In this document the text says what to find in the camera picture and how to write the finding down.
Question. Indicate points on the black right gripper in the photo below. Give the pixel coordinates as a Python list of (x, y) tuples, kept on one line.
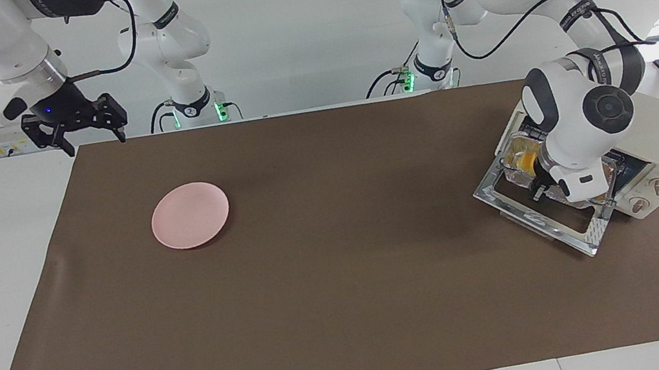
[(64, 113)]

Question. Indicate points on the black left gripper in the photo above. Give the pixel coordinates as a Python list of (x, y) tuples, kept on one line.
[(544, 184)]

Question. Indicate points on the sliced orange glazed bread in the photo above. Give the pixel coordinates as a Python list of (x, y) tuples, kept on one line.
[(524, 161)]

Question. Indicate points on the aluminium foil tray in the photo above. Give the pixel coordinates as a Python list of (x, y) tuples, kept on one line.
[(514, 174)]

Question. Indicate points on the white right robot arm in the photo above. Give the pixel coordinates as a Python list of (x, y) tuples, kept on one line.
[(1, 44)]

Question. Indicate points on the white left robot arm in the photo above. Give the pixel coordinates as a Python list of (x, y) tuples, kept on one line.
[(563, 130)]

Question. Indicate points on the glass oven door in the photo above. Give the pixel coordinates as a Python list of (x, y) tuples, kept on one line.
[(533, 216)]

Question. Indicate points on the small oven knob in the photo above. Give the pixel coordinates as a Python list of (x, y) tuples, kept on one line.
[(640, 205)]

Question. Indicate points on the pink round plate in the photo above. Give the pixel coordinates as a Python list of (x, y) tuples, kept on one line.
[(190, 215)]

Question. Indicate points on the brown table mat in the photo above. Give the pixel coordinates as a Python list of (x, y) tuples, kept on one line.
[(349, 273)]

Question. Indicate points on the white wall power strip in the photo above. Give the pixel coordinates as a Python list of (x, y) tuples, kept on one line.
[(3, 146)]

